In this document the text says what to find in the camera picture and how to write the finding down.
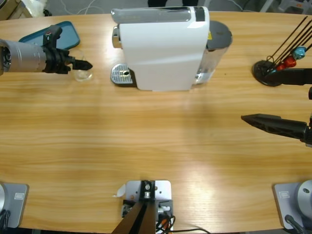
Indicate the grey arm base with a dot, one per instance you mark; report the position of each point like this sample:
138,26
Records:
17,207
285,207

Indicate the clear drinking glass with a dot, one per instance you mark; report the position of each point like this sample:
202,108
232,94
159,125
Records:
84,76

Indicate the blue coffee capsule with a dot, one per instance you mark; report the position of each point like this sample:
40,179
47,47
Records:
299,51

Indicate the brown cardboard box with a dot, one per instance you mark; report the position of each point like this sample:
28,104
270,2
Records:
9,8

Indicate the black capsule stand with rods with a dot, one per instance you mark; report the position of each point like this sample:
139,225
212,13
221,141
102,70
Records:
260,70

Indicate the red coffee capsule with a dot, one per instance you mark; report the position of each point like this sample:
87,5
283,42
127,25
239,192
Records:
281,66
290,62

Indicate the white plastic bag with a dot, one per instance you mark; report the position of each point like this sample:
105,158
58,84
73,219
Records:
34,7

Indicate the white tape scrap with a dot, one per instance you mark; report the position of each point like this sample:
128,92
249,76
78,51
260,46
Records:
120,191

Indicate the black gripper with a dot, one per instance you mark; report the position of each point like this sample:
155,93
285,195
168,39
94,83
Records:
56,61
309,134

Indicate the dark camera post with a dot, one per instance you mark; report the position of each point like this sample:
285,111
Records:
141,219

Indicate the white capsule coffee machine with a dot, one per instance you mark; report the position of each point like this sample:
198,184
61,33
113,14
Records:
161,53

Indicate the white furniture frame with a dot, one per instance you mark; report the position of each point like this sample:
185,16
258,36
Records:
265,6

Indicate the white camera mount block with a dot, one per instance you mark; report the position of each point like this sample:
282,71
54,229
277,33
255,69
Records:
163,187

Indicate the teal plastic tray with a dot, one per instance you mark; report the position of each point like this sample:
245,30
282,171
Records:
69,34

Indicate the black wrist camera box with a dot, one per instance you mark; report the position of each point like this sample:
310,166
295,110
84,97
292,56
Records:
52,36

